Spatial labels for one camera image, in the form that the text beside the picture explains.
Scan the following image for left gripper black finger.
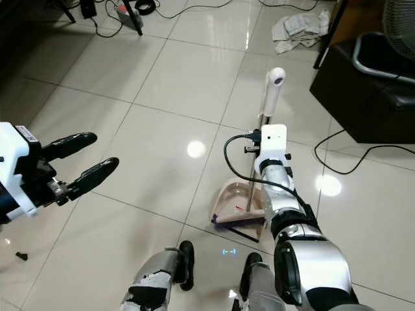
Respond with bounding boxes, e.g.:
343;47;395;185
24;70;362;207
68;157;120;200
42;132;98;163

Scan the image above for black box stool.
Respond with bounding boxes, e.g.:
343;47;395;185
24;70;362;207
309;40;415;144

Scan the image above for grey crumpled cloth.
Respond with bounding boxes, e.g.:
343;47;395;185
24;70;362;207
271;9;331;55

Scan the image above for black table leg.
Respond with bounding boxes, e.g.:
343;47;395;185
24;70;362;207
52;0;77;23
123;0;145;36

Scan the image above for black power adapter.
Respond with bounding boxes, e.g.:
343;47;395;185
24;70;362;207
81;0;98;19

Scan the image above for dark wooden desk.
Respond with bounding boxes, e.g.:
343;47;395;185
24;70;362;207
314;0;390;69

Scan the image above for grey standing fan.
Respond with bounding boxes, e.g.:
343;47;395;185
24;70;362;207
381;0;415;45

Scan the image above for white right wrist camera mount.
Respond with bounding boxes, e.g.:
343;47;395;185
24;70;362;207
253;124;290;174

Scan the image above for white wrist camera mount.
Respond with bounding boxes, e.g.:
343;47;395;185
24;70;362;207
0;122;57;218
253;124;290;174

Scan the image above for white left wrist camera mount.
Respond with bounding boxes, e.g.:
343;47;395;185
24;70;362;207
0;122;57;218

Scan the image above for black floor cable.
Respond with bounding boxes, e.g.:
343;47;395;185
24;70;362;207
314;128;415;176

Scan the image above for coiled black cable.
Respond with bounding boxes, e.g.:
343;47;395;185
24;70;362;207
135;0;158;17

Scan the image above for black seat with chrome frame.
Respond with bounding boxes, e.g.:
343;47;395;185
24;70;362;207
352;30;415;82

